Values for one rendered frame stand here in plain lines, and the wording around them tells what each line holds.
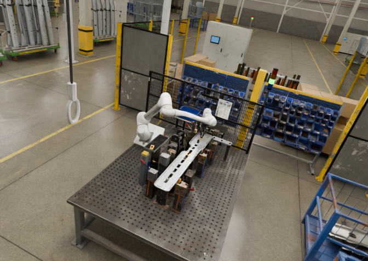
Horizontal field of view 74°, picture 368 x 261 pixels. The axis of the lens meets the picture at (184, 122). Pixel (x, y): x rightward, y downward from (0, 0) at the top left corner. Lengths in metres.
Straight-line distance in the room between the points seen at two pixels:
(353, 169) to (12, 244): 5.34
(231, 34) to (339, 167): 6.05
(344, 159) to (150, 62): 4.19
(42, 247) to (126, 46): 3.94
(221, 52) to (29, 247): 8.32
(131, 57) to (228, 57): 4.97
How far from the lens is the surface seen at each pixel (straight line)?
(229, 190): 3.19
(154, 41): 5.23
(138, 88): 5.66
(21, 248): 3.52
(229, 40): 9.63
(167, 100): 3.04
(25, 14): 10.23
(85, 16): 10.25
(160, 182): 2.60
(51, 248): 3.43
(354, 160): 5.41
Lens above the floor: 2.74
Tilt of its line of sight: 28 degrees down
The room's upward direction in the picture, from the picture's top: 11 degrees clockwise
